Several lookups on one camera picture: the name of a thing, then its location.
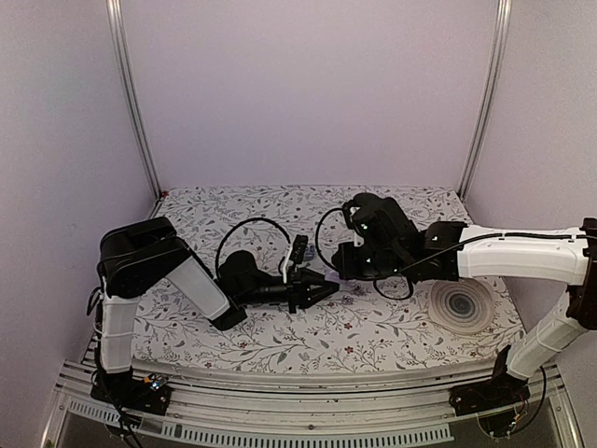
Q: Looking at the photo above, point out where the aluminium front rail frame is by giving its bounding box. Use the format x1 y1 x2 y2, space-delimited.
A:
41 358 582 448

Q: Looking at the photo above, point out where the swirl patterned glass plate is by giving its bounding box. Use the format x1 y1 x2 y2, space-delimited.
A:
428 279 494 336

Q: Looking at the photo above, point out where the dark purple earbud case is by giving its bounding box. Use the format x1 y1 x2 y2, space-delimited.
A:
304 245 317 261

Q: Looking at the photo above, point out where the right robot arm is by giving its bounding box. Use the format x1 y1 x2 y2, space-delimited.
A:
331 193 596 415

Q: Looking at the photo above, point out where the right aluminium corner post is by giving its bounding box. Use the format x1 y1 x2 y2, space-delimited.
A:
457 0 512 203

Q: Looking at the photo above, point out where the floral patterned table mat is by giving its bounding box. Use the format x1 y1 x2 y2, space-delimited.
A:
132 186 524 374

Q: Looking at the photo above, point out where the light purple round earbud case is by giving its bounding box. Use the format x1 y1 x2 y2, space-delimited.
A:
325 271 340 283

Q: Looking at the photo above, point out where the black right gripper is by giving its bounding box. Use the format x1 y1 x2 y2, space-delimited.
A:
330 247 409 287

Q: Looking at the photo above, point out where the aluminium corner post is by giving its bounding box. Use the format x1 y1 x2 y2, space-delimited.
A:
106 0 162 200
457 0 512 203

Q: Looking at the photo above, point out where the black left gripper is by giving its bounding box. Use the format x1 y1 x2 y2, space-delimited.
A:
237 265 339 312

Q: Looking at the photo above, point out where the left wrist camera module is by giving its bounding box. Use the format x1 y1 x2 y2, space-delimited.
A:
281 234 308 284

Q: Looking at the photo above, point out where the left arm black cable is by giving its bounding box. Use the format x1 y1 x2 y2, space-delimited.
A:
215 217 293 276

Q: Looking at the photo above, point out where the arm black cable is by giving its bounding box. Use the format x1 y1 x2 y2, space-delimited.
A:
215 217 293 276
314 207 416 301

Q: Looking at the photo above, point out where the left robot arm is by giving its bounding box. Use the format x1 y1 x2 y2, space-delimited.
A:
86 217 340 414

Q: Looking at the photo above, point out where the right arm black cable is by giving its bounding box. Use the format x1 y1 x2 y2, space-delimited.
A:
314 207 416 301

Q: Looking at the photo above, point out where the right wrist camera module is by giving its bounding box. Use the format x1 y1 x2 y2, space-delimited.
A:
341 200 365 247

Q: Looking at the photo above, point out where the left aluminium corner post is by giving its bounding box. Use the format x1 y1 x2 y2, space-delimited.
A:
106 0 162 200

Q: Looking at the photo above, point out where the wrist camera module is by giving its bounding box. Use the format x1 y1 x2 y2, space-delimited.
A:
341 200 365 247
281 234 308 284

